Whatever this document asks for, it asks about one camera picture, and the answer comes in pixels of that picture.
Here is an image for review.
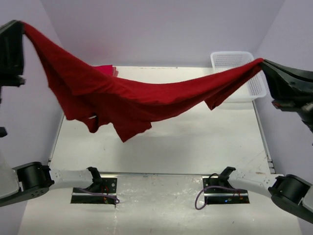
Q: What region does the folded bright red shirt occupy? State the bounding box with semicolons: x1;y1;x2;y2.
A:
94;65;114;75

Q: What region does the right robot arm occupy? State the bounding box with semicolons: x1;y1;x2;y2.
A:
218;60;313;223

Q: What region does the dark red t shirt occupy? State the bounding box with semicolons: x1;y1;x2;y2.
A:
24;23;263;142

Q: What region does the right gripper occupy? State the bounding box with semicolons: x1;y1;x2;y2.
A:
257;56;313;132

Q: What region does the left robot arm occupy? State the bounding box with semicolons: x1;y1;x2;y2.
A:
0;20;102;207

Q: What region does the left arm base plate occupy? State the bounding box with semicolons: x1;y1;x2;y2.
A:
84;175;117;195

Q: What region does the folded light red shirt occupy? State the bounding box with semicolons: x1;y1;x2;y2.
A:
112;67;118;77

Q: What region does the white plastic basket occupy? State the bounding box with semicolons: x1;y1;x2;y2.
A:
210;50;267;104

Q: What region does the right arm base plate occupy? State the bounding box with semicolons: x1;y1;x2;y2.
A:
202;174;247;194

